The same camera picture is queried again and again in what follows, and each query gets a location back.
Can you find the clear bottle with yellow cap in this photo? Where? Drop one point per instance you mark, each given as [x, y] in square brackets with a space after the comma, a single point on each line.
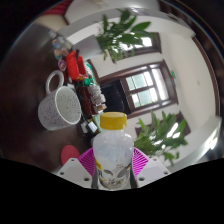
[113, 156]

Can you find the green exit sign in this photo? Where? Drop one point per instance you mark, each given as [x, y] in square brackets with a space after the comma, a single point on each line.
[173, 74]

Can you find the black chair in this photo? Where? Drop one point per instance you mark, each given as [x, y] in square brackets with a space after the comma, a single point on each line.
[115, 96]

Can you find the flat round red coaster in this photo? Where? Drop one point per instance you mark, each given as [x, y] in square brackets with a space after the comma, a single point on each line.
[69, 154]

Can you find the potted plant in white pot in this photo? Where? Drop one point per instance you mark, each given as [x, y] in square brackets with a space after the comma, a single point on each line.
[123, 35]
[160, 138]

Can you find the red plastic tray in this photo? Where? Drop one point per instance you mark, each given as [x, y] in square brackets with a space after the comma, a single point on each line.
[74, 66]

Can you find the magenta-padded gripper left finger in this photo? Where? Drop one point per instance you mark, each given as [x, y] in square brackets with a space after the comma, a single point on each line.
[75, 171]

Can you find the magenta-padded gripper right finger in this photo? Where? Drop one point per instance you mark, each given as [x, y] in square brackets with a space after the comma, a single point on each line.
[151, 171]

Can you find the brown-framed window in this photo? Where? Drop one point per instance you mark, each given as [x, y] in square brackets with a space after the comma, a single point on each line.
[178, 128]
[146, 41]

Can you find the brown double door with glass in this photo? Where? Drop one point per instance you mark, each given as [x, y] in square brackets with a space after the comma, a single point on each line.
[166, 90]

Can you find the white speckled mug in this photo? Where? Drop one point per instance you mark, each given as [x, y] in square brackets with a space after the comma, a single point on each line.
[55, 111]

